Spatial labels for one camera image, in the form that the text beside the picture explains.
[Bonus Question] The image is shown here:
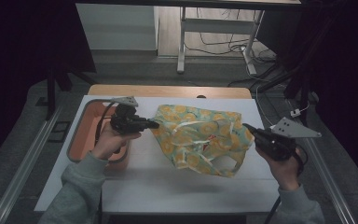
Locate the small white adapter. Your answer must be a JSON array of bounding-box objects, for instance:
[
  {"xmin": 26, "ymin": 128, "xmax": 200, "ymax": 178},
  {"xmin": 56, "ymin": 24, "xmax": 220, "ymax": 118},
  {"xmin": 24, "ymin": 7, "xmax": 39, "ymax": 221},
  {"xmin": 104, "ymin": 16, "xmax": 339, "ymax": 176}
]
[{"xmin": 289, "ymin": 107, "xmax": 303, "ymax": 119}]

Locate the white table board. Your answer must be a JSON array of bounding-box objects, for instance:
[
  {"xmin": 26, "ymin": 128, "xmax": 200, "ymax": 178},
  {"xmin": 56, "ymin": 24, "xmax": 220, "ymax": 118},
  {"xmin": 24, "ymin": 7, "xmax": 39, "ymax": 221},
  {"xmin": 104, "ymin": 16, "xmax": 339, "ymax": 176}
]
[{"xmin": 34, "ymin": 94, "xmax": 280, "ymax": 216}]

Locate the orange basket with grey rim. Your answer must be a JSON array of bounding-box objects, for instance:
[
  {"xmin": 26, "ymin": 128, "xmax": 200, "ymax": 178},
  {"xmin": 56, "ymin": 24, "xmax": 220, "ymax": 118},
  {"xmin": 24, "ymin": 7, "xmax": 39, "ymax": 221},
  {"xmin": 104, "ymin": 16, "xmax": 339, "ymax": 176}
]
[{"xmin": 66, "ymin": 98, "xmax": 132, "ymax": 164}]

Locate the green orange-print tote bag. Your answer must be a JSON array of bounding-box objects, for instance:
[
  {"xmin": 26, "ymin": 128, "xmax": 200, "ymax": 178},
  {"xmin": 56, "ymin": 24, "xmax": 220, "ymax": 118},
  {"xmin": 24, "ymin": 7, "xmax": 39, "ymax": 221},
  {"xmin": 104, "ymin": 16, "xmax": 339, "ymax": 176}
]
[{"xmin": 149, "ymin": 104, "xmax": 256, "ymax": 178}]

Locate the left hand-held gripper cable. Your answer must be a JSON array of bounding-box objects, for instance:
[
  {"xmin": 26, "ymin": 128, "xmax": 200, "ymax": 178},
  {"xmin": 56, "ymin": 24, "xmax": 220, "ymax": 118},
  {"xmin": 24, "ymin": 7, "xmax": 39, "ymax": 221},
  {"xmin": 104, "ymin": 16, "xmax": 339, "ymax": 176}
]
[{"xmin": 93, "ymin": 100, "xmax": 119, "ymax": 147}]

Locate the aluminium rail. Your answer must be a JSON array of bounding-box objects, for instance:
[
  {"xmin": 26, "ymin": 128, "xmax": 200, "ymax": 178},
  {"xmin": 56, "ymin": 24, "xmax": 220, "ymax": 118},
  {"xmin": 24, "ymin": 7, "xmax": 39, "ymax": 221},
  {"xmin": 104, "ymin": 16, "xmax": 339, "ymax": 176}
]
[
  {"xmin": 301, "ymin": 136, "xmax": 357, "ymax": 224},
  {"xmin": 0, "ymin": 105, "xmax": 63, "ymax": 224}
]

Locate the white-framed desk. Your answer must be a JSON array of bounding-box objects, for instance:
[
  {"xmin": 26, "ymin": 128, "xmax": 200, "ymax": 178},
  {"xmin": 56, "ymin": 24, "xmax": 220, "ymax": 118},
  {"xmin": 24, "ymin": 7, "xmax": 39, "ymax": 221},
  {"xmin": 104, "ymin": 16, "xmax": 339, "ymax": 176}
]
[{"xmin": 74, "ymin": 0, "xmax": 303, "ymax": 76}]

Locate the black curtain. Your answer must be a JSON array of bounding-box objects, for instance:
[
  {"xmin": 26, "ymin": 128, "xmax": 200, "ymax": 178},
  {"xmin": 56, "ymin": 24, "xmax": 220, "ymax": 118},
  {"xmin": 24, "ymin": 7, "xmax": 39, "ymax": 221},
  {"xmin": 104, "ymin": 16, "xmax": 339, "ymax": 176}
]
[
  {"xmin": 0, "ymin": 0, "xmax": 97, "ymax": 171},
  {"xmin": 256, "ymin": 0, "xmax": 358, "ymax": 191}
]

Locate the black floor cable bundle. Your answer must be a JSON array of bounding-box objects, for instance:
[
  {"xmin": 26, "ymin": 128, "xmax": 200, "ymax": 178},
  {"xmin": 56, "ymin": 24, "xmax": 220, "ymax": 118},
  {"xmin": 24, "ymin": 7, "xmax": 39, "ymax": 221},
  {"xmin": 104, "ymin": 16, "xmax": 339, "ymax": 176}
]
[{"xmin": 184, "ymin": 7, "xmax": 278, "ymax": 64}]

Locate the black metal stand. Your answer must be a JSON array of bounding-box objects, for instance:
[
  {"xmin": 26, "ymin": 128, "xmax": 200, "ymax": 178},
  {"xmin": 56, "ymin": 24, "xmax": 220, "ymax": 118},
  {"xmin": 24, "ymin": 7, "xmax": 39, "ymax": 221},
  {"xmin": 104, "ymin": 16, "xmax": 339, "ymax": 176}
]
[
  {"xmin": 256, "ymin": 60, "xmax": 312, "ymax": 129},
  {"xmin": 44, "ymin": 63, "xmax": 100, "ymax": 121}
]

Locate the white cabinet panel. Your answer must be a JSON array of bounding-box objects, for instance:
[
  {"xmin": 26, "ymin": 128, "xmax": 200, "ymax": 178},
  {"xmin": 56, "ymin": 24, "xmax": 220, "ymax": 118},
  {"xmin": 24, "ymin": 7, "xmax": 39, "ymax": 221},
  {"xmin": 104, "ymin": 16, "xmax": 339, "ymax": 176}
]
[{"xmin": 75, "ymin": 3, "xmax": 159, "ymax": 52}]

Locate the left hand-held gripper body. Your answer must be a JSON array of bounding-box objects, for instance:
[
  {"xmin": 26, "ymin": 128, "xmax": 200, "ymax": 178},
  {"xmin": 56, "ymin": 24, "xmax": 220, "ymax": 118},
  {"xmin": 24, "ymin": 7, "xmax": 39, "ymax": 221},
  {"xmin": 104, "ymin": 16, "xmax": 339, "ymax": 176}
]
[{"xmin": 109, "ymin": 95, "xmax": 145, "ymax": 136}]

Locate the right hand-held gripper cable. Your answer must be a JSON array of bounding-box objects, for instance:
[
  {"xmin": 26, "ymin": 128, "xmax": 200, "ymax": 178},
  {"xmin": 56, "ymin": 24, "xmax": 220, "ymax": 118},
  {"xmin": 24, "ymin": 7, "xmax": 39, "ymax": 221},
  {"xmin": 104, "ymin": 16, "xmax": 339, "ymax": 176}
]
[{"xmin": 261, "ymin": 145, "xmax": 310, "ymax": 224}]

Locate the white floor cable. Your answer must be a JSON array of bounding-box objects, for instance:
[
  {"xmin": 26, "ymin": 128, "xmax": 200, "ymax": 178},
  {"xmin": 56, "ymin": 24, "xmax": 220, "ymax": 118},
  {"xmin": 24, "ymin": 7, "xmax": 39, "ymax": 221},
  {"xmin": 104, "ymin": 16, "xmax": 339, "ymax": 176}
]
[{"xmin": 245, "ymin": 63, "xmax": 277, "ymax": 127}]

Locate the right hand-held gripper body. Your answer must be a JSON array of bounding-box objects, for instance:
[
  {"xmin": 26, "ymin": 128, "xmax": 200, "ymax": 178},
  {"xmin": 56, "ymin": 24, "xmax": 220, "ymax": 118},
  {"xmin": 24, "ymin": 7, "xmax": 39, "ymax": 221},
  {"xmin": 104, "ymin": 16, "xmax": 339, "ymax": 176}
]
[{"xmin": 254, "ymin": 116, "xmax": 323, "ymax": 162}]

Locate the person's right hand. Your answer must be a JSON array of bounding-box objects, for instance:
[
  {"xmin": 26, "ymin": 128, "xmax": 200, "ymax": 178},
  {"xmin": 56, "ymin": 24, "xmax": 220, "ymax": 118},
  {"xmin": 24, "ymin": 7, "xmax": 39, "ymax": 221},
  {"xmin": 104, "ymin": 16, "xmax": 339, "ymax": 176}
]
[{"xmin": 255, "ymin": 145, "xmax": 306, "ymax": 192}]

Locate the person's left hand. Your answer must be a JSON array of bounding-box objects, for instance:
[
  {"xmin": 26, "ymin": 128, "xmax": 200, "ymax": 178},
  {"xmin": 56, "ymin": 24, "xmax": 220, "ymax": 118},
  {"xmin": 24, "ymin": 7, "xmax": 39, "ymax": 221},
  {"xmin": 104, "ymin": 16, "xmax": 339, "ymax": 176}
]
[{"xmin": 89, "ymin": 121, "xmax": 143, "ymax": 161}]

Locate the hand-held gripper cable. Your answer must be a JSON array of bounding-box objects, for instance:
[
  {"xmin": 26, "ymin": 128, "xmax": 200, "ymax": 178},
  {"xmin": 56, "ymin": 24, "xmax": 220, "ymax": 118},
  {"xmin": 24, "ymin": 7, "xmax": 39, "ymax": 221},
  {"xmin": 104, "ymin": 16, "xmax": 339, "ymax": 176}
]
[
  {"xmin": 93, "ymin": 100, "xmax": 119, "ymax": 147},
  {"xmin": 261, "ymin": 145, "xmax": 310, "ymax": 224}
]

